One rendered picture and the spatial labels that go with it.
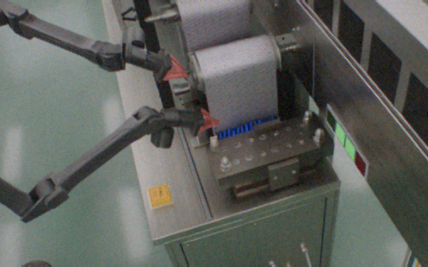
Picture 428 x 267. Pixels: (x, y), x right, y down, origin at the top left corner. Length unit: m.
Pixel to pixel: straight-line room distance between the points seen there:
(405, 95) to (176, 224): 0.87
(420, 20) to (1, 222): 2.65
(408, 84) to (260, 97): 0.68
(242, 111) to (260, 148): 0.14
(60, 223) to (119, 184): 0.42
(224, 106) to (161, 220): 0.43
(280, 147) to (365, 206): 1.22
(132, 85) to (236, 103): 0.68
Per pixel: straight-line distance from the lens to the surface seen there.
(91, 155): 1.42
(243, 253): 1.76
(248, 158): 1.51
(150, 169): 1.71
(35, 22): 1.61
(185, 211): 1.57
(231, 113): 1.56
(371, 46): 1.09
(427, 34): 0.93
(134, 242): 2.64
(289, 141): 1.54
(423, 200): 1.06
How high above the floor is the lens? 2.17
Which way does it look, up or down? 46 degrees down
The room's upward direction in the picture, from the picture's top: 10 degrees counter-clockwise
